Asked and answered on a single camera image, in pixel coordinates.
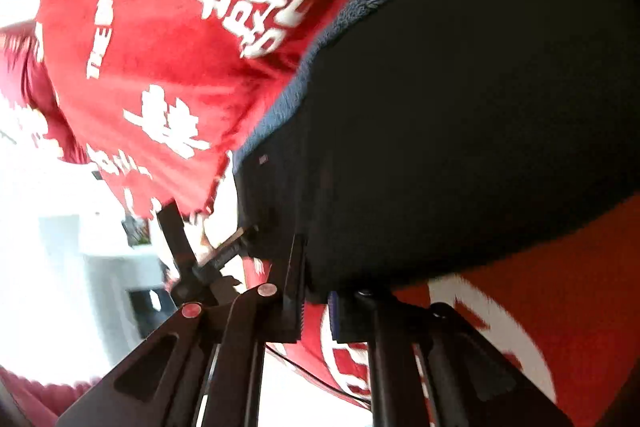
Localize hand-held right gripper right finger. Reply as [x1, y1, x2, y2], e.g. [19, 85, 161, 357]
[329, 288, 574, 427]

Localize red printed sofa cover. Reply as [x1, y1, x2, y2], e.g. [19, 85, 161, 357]
[0, 0, 640, 427]

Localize black cable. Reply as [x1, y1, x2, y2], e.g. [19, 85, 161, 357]
[264, 343, 372, 409]

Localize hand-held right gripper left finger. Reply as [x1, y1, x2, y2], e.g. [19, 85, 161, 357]
[55, 232, 307, 427]

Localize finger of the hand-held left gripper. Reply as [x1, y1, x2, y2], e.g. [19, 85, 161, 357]
[199, 227, 257, 280]
[156, 201, 200, 293]

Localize black pants with blue waistband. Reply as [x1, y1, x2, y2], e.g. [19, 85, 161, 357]
[232, 0, 640, 308]

